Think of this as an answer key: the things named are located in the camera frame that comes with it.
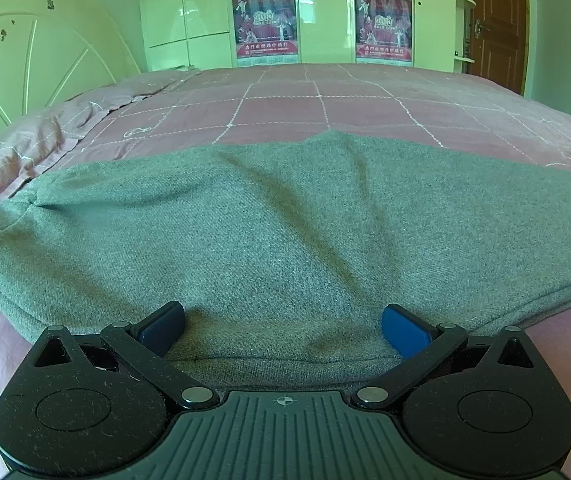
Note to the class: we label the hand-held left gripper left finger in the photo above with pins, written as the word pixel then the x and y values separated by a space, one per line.
pixel 163 327

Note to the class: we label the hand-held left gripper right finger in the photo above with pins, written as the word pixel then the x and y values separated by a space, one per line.
pixel 405 330

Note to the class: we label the grey pants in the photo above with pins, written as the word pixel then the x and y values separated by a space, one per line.
pixel 285 240

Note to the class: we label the pink checked bed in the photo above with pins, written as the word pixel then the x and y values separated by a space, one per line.
pixel 325 105

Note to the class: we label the cream headboard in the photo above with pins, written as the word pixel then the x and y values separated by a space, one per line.
pixel 30 45

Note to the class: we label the white corner shelf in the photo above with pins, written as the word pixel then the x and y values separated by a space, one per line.
pixel 463 15

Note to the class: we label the brown wooden door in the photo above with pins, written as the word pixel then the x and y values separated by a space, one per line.
pixel 500 15

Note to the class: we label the cream glossy wardrobe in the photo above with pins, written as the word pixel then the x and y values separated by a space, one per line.
pixel 315 10

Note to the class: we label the red wall poster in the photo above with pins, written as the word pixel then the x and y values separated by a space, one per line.
pixel 384 27
pixel 265 25

